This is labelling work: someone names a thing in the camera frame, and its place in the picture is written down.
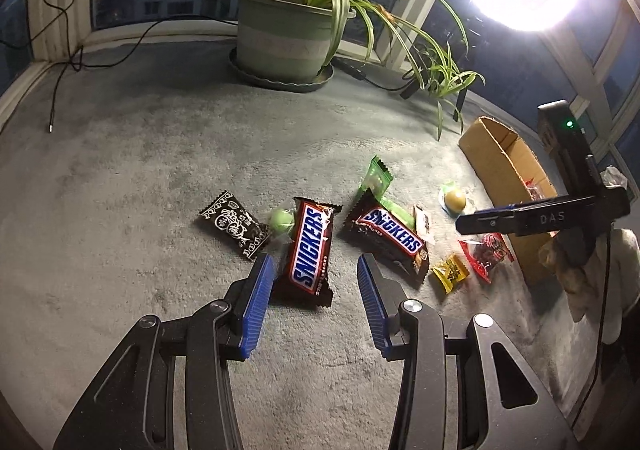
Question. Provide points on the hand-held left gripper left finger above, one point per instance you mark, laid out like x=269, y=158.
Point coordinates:
x=257, y=300

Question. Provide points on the person's right hand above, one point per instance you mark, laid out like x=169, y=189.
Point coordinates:
x=575, y=295

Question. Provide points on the brown chocolate bar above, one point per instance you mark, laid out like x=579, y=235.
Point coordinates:
x=390, y=235
x=307, y=250

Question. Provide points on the green ball candy packet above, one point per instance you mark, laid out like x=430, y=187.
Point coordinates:
x=281, y=220

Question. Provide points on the green pot saucer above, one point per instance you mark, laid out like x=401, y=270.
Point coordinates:
x=280, y=83

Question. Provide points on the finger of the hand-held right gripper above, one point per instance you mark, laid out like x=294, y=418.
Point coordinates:
x=492, y=221

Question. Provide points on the cardboard box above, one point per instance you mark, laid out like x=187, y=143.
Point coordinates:
x=500, y=170

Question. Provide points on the small yellow snack packet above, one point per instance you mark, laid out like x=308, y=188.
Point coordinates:
x=450, y=274

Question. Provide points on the yellow ball candy packet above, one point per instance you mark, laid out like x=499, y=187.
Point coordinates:
x=455, y=200

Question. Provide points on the green plant pot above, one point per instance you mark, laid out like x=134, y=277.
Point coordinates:
x=280, y=40

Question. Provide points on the small white brown packet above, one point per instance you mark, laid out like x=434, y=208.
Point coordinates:
x=423, y=225

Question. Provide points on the green snack packet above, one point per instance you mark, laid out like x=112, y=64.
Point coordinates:
x=400, y=215
x=376, y=178

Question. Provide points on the black lamp tripod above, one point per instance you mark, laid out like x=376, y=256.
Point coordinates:
x=459, y=105

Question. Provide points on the black patterned snack packet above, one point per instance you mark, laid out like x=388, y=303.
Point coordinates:
x=232, y=222

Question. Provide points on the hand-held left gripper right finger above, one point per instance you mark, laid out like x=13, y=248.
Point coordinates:
x=372, y=300

